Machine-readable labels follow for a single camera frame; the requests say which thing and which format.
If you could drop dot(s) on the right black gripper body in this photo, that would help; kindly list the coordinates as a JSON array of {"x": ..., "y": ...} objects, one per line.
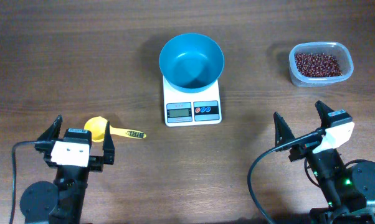
[{"x": 291, "y": 159}]

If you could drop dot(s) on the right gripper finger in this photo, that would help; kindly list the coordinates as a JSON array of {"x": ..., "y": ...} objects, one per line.
[
  {"x": 323, "y": 111},
  {"x": 283, "y": 133}
]

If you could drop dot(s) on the blue plastic bowl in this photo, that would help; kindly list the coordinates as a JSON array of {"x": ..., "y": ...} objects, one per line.
[{"x": 191, "y": 62}]

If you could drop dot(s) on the yellow measuring scoop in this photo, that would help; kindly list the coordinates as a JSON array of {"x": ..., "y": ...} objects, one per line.
[{"x": 97, "y": 126}]

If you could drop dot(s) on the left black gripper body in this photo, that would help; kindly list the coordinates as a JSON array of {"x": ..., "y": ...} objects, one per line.
[{"x": 96, "y": 162}]

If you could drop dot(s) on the clear plastic container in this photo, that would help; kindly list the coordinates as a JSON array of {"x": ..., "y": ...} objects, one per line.
[{"x": 338, "y": 50}]

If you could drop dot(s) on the red beans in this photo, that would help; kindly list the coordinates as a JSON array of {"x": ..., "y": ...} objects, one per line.
[{"x": 317, "y": 65}]

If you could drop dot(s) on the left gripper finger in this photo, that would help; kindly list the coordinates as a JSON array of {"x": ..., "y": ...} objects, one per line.
[
  {"x": 53, "y": 131},
  {"x": 108, "y": 145}
]

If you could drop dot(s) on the white digital kitchen scale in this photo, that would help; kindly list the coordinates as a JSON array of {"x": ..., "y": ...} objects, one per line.
[{"x": 189, "y": 109}]

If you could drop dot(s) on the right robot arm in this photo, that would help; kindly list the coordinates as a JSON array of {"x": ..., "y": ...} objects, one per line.
[{"x": 349, "y": 188}]

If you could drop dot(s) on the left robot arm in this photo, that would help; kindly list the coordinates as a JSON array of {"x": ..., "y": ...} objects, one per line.
[{"x": 61, "y": 201}]

